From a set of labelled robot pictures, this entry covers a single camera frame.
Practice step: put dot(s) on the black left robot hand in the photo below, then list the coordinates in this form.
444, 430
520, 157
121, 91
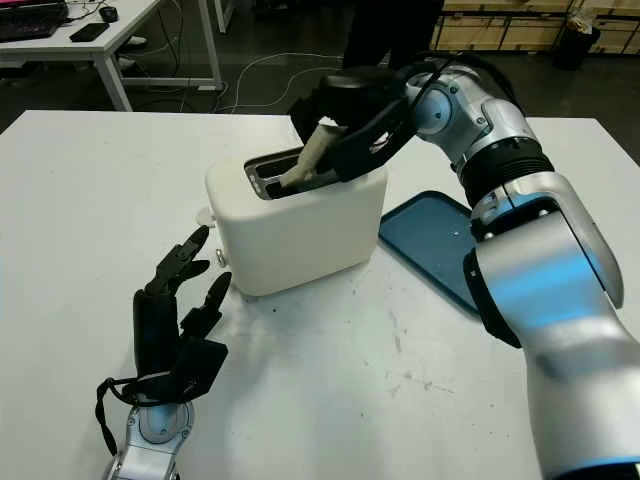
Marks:
155, 330

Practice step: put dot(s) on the wooden shipping crate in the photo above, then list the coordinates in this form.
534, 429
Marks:
500, 30
620, 30

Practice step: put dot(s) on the white toaster lever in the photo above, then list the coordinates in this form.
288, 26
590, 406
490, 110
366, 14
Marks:
204, 217

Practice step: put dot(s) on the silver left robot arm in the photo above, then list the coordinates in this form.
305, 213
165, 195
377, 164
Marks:
150, 445

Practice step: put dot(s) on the black computer mouse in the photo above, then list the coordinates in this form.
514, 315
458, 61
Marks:
108, 13

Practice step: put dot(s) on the white bread slice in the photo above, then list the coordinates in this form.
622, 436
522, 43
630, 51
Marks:
312, 150

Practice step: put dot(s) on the black laptop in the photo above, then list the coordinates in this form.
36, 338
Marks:
30, 20

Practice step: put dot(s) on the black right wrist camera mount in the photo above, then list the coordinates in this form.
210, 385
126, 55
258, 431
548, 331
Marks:
380, 140

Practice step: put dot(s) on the black smartphone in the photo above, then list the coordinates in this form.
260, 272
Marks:
89, 32

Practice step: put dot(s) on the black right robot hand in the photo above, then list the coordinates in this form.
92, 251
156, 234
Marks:
360, 95

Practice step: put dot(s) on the silver toaster dial knob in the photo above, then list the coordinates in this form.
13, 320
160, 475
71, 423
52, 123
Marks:
220, 256

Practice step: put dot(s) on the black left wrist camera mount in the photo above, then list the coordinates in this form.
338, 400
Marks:
195, 370

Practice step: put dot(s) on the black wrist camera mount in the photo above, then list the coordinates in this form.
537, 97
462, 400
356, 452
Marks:
380, 140
195, 370

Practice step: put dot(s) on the blue plastic tray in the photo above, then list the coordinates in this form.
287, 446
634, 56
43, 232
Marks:
430, 240

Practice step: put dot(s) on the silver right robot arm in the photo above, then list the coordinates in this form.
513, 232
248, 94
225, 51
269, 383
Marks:
550, 300

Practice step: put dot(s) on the person in black trousers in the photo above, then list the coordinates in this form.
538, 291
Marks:
390, 35

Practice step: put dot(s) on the black trash bin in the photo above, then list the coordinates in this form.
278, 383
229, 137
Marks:
575, 47

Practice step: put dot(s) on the white two-slot toaster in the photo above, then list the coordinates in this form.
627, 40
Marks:
300, 235

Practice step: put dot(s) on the white office desk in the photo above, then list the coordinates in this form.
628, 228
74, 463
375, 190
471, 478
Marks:
55, 50

